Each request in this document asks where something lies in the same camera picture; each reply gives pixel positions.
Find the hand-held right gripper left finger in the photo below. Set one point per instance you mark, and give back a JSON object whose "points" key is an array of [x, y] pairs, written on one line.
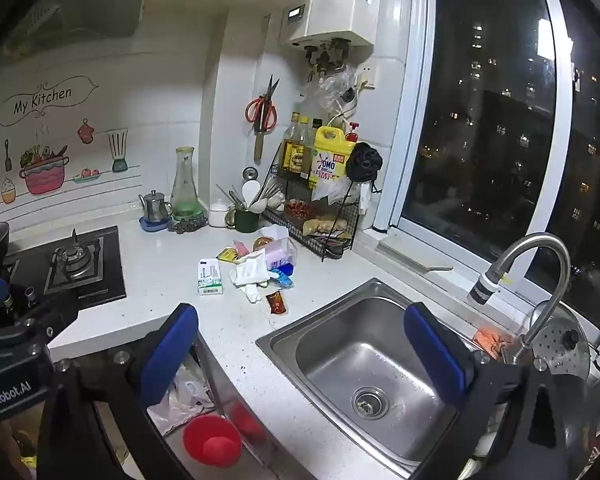
{"points": [[172, 350]]}

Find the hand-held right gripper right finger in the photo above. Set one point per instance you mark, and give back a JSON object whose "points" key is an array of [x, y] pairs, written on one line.
{"points": [[435, 355]]}

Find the white green medicine box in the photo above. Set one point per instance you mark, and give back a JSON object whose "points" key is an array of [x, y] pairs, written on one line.
{"points": [[210, 277]]}

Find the red plastic bin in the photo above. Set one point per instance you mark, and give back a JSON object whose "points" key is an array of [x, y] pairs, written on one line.
{"points": [[200, 435]]}

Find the yellow seasoning packet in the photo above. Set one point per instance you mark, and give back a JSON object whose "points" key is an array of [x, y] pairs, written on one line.
{"points": [[226, 255]]}

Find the orange snack packet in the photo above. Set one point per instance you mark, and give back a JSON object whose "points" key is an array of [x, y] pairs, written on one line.
{"points": [[262, 243]]}

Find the pink plastic packet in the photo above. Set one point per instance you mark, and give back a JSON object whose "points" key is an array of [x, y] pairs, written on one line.
{"points": [[280, 255]]}

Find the large white plastic bag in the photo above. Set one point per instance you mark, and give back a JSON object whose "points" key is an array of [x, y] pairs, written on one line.
{"points": [[180, 395]]}

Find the orange cloth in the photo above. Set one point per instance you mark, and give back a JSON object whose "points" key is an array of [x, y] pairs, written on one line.
{"points": [[487, 337]]}

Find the black gas stove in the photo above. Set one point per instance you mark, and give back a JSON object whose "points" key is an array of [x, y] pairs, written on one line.
{"points": [[105, 280]]}

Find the stainless steel sink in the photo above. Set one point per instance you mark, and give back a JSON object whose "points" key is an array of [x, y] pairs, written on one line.
{"points": [[340, 355]]}

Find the white rubber glove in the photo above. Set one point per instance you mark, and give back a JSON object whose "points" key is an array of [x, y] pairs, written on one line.
{"points": [[247, 270]]}

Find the red sauce packet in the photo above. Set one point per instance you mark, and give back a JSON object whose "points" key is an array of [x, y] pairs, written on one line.
{"points": [[276, 303]]}

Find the small orange pink packet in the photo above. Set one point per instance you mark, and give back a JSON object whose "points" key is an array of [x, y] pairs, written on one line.
{"points": [[241, 249]]}

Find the blue coaster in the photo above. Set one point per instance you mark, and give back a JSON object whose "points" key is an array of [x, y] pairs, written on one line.
{"points": [[152, 227]]}

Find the perforated steel lid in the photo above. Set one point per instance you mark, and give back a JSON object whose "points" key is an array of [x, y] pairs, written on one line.
{"points": [[560, 340]]}

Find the dark steel scrubber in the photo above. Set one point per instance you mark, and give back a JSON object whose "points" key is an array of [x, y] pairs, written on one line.
{"points": [[190, 225]]}

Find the blue plastic wrapper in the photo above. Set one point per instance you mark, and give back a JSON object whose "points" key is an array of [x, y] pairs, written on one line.
{"points": [[282, 276]]}

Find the small steel teapot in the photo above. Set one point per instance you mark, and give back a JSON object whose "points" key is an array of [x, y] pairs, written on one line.
{"points": [[155, 207]]}

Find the steel faucet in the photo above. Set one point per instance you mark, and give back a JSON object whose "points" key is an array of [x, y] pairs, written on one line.
{"points": [[530, 242]]}

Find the green enamel mug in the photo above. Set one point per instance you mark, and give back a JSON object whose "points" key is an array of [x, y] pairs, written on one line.
{"points": [[247, 221]]}

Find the glass flask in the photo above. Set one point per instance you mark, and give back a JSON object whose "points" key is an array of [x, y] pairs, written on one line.
{"points": [[185, 195]]}

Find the white paper towel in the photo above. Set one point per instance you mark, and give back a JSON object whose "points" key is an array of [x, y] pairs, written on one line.
{"points": [[277, 231]]}

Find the bundle of steel utensils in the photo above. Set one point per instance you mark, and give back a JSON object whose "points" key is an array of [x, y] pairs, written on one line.
{"points": [[230, 197]]}

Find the white ceramic spoon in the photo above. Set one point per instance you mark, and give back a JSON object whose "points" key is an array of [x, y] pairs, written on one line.
{"points": [[260, 205]]}

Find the ginger root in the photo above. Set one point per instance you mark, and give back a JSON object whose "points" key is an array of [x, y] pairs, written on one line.
{"points": [[325, 225]]}

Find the white rice spoon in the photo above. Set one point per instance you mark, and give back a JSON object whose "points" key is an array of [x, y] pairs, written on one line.
{"points": [[252, 191]]}

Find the garlic bulb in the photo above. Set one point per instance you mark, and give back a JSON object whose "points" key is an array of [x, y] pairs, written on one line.
{"points": [[275, 201]]}

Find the bowl of dried chilies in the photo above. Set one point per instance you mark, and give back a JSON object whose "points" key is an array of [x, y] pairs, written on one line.
{"points": [[300, 208]]}

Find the crumpled white plastic bag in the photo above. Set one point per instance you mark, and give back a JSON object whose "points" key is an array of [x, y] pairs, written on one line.
{"points": [[330, 190]]}

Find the black cloth ball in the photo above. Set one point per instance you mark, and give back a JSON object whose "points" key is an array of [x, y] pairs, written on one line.
{"points": [[365, 160]]}

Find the yellow detergent jug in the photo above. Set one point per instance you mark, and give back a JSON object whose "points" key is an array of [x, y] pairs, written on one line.
{"points": [[332, 155]]}

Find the brown label oil bottle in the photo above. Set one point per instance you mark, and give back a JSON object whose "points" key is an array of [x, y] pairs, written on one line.
{"points": [[291, 152]]}

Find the clear oil bottle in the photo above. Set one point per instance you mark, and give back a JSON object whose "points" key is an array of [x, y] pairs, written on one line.
{"points": [[306, 152]]}

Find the dark capped bottle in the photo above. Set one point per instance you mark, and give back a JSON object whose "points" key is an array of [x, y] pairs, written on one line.
{"points": [[316, 124]]}

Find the clear hanging plastic bag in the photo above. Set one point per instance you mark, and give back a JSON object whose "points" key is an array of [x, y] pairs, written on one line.
{"points": [[330, 87]]}

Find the range hood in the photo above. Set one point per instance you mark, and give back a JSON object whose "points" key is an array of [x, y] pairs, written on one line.
{"points": [[95, 15]]}

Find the white water heater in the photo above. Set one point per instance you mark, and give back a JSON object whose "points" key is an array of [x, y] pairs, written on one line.
{"points": [[330, 0]]}

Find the kitchen wall sticker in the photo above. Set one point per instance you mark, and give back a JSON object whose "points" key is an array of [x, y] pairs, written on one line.
{"points": [[40, 100]]}

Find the white window frame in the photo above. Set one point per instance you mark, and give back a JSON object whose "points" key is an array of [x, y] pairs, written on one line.
{"points": [[415, 110]]}

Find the white wall socket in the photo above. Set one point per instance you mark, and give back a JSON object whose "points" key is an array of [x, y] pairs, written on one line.
{"points": [[367, 75]]}

